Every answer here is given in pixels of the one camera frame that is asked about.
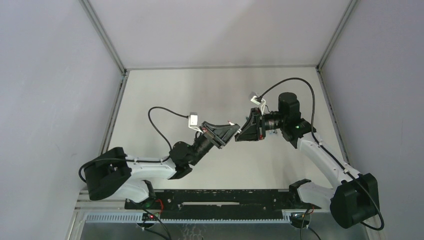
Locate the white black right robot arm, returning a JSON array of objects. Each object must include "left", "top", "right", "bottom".
[{"left": 235, "top": 92, "right": 382, "bottom": 229}]

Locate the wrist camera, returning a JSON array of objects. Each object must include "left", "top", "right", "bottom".
[
  {"left": 249, "top": 92, "right": 267, "bottom": 115},
  {"left": 187, "top": 112, "right": 202, "bottom": 132}
]

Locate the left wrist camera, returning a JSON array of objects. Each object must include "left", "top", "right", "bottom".
[{"left": 187, "top": 112, "right": 202, "bottom": 132}]

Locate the aluminium frame rail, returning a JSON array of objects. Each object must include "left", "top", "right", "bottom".
[{"left": 74, "top": 189, "right": 126, "bottom": 211}]

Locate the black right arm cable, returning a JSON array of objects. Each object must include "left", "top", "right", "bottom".
[{"left": 258, "top": 77, "right": 385, "bottom": 231}]

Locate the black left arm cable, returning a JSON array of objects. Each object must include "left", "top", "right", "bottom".
[{"left": 78, "top": 106, "right": 191, "bottom": 185}]

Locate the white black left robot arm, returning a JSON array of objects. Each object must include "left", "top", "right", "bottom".
[{"left": 78, "top": 121, "right": 240, "bottom": 203}]

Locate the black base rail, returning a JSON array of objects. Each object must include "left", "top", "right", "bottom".
[{"left": 124, "top": 189, "right": 309, "bottom": 222}]

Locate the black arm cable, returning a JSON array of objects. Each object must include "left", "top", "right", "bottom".
[
  {"left": 258, "top": 77, "right": 385, "bottom": 231},
  {"left": 78, "top": 106, "right": 191, "bottom": 185}
]

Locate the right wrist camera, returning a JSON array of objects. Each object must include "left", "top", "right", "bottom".
[{"left": 249, "top": 92, "right": 267, "bottom": 115}]

